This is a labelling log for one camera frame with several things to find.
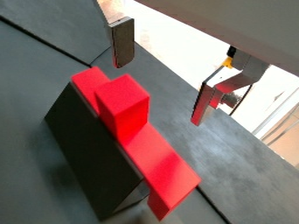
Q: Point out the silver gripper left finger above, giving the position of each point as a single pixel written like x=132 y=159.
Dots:
x=121 y=33

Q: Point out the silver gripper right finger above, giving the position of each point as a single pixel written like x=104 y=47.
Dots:
x=240 y=70

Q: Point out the red E-shaped block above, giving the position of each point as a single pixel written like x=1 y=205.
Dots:
x=121 y=104

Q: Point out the black angled holder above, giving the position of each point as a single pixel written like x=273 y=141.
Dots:
x=108 y=178

